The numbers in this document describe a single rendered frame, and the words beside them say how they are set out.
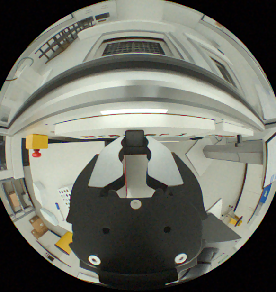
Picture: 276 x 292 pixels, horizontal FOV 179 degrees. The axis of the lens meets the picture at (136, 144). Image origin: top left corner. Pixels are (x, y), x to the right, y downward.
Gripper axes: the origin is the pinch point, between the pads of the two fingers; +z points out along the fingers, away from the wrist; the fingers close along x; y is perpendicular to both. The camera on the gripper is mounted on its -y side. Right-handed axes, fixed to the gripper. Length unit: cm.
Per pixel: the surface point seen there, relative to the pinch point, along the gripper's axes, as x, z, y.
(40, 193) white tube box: -52, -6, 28
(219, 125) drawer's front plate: 17.0, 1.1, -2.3
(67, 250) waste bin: -153, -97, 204
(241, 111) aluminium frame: 14.4, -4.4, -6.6
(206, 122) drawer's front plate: 11.7, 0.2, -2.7
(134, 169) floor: -2, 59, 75
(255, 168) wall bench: 305, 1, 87
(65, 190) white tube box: -27.2, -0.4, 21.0
